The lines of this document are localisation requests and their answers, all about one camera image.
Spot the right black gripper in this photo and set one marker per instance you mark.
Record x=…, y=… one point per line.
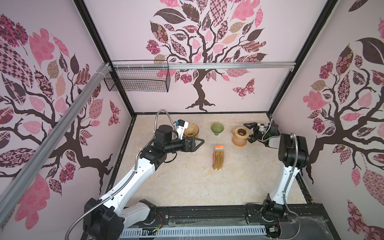
x=252, y=139

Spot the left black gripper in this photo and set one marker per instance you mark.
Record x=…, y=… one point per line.
x=192, y=148

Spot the grey glass dripper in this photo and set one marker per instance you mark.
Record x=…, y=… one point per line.
x=193, y=130

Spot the beige paper coffee filter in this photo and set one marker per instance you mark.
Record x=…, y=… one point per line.
x=192, y=130

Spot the green glass dripper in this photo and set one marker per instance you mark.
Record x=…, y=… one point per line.
x=217, y=128

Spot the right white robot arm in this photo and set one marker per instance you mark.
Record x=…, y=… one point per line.
x=293, y=155

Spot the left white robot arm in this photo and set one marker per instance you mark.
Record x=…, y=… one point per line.
x=165, y=141

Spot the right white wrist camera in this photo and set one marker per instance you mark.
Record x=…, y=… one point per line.
x=263, y=127

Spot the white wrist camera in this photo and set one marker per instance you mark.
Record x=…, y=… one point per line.
x=263, y=127
x=181, y=126

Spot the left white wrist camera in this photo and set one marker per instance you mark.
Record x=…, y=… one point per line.
x=181, y=126

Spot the back aluminium rail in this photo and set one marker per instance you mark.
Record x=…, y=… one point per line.
x=203, y=66

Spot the aluminium rail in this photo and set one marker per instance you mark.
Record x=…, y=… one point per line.
x=22, y=181
x=203, y=66

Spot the black wire basket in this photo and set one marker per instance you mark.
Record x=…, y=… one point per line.
x=139, y=76

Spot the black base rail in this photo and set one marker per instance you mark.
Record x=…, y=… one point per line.
x=195, y=214

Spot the white slotted cable duct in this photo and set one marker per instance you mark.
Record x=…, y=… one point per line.
x=184, y=232

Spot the left aluminium rail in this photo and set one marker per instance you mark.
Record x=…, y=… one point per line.
x=22, y=181

